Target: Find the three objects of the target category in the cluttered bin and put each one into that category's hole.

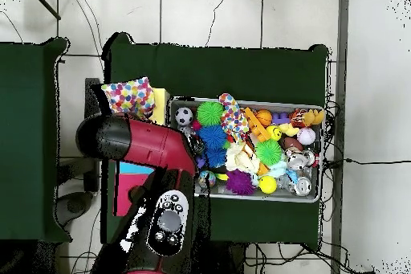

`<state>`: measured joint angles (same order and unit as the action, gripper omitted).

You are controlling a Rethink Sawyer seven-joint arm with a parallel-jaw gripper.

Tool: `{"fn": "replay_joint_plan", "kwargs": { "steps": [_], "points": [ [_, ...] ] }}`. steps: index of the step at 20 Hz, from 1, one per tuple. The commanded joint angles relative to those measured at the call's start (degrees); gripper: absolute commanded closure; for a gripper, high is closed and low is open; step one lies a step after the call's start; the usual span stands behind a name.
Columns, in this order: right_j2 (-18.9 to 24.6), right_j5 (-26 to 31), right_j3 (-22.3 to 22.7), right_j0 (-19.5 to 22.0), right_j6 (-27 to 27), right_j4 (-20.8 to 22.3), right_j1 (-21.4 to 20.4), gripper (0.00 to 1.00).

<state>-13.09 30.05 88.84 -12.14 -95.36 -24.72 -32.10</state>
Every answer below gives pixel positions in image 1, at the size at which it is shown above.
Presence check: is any wooden box with three holes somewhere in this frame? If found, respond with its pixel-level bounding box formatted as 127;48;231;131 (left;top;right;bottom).
113;87;170;218

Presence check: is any shallow metal mesh bin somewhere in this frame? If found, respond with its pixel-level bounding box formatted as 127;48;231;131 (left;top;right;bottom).
168;96;326;203

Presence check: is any blue spiky rubber ball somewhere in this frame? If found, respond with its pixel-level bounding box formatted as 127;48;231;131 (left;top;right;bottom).
196;125;228;150

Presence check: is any green spiky rubber ball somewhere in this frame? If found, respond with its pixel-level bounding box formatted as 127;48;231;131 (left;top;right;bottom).
196;100;225;127
254;139;283;166

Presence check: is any black and white soccer ball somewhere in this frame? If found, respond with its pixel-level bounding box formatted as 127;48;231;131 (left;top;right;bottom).
174;106;195;126

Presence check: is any orange toy building brick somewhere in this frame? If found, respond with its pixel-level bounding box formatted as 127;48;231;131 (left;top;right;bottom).
243;107;271;143

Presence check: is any purple spiky ball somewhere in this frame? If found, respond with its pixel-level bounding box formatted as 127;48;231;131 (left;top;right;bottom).
225;168;256;196

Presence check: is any dark green table cloth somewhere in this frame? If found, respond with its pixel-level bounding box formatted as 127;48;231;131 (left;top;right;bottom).
0;37;72;244
100;31;330;251

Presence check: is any yellow smiley face ball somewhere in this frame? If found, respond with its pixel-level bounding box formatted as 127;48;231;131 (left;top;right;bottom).
266;125;283;142

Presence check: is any white baseball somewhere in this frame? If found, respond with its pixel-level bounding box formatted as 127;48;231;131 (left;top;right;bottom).
296;126;317;146

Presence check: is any black tripod leg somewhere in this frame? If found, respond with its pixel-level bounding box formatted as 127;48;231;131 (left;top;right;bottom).
26;0;62;21

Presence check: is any black floor cable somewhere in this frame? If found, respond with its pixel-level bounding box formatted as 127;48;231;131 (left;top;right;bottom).
324;157;411;166

